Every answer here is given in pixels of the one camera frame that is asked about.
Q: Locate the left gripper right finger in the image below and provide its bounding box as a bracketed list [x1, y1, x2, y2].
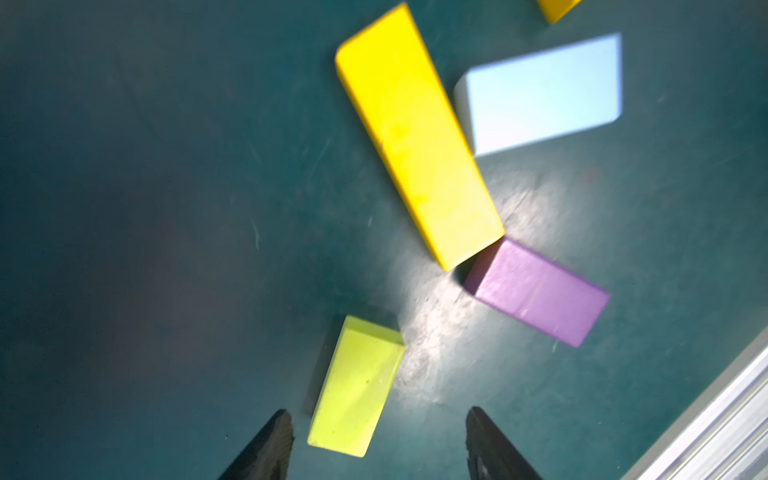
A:
[466, 406, 542, 480]

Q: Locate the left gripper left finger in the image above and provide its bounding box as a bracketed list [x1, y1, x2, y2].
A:
[219, 409, 295, 480]

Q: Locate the lime green block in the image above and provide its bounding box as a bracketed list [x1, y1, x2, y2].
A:
[307, 315, 405, 458]

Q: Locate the purple block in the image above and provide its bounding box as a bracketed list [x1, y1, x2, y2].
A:
[464, 237, 610, 348]

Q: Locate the light blue block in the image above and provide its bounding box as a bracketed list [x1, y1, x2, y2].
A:
[454, 33, 623, 158]

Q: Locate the orange yellow long block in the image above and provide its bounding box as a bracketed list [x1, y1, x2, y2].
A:
[537, 0, 582, 24]

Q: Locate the aluminium front rail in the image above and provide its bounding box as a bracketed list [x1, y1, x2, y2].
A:
[623, 331, 767, 479]

